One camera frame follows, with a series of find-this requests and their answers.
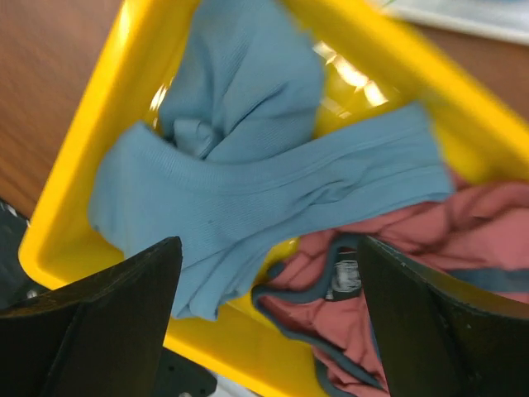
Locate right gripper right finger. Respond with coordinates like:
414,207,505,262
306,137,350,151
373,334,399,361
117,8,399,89
358,237,528,396

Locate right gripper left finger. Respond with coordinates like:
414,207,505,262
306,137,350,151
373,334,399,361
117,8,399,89
1,237,182,396

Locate blue tank top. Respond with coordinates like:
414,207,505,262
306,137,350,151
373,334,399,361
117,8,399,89
88,1,454,320

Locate maroon tank top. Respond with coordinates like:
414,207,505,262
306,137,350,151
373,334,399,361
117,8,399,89
251,181,528,396

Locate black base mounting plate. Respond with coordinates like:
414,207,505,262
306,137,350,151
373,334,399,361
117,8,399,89
1,202,217,396

